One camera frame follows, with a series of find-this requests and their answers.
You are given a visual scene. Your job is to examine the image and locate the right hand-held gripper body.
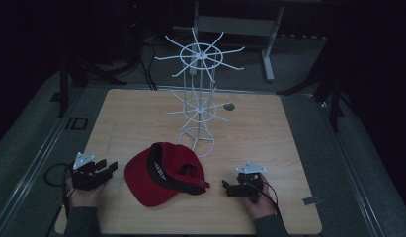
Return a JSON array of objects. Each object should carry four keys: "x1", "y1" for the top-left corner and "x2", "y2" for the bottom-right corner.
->
[{"x1": 229, "y1": 160, "x2": 268, "y2": 204}]

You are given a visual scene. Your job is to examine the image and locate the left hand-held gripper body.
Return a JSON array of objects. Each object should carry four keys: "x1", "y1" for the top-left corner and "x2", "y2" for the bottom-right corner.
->
[{"x1": 71, "y1": 151, "x2": 114, "y2": 192}]

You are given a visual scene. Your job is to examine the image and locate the red baseball cap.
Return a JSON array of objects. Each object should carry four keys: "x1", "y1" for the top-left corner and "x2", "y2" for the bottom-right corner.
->
[{"x1": 123, "y1": 141, "x2": 211, "y2": 208}]

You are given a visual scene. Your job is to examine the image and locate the white wire hat rack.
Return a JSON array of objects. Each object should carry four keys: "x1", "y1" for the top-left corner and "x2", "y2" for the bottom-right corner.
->
[{"x1": 154, "y1": 27, "x2": 246, "y2": 159}]

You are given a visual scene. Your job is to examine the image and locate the person's left hand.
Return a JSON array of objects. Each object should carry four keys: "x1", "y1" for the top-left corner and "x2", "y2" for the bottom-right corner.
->
[{"x1": 65, "y1": 177, "x2": 107, "y2": 208}]

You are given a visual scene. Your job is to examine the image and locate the person's right hand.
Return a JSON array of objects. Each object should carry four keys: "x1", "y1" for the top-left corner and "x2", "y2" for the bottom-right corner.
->
[{"x1": 243, "y1": 173, "x2": 278, "y2": 220}]

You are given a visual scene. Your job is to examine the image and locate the grey tape piece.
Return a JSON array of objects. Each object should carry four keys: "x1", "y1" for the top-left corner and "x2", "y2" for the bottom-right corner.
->
[{"x1": 301, "y1": 196, "x2": 324, "y2": 206}]

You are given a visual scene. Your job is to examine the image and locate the black tripod stand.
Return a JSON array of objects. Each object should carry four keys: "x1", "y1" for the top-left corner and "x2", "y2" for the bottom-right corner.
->
[
  {"x1": 277, "y1": 42, "x2": 352, "y2": 133},
  {"x1": 55, "y1": 53, "x2": 128, "y2": 119}
]

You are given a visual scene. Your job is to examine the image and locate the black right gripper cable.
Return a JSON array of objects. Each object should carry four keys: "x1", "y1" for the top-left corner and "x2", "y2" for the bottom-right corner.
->
[{"x1": 245, "y1": 180, "x2": 284, "y2": 225}]

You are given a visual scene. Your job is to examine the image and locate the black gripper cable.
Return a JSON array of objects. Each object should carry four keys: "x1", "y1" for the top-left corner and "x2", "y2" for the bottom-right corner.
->
[
  {"x1": 43, "y1": 162, "x2": 75, "y2": 218},
  {"x1": 245, "y1": 180, "x2": 284, "y2": 225}
]

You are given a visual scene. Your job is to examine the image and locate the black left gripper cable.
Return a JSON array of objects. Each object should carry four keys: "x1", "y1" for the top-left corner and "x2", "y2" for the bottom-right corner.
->
[{"x1": 43, "y1": 162, "x2": 75, "y2": 218}]

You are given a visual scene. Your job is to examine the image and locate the black floor cables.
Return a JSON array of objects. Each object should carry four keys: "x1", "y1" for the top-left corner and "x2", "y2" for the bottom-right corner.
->
[{"x1": 136, "y1": 41, "x2": 159, "y2": 92}]

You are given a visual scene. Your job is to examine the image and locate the white metal desk frame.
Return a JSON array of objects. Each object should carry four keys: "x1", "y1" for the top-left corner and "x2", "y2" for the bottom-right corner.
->
[{"x1": 189, "y1": 0, "x2": 287, "y2": 83}]

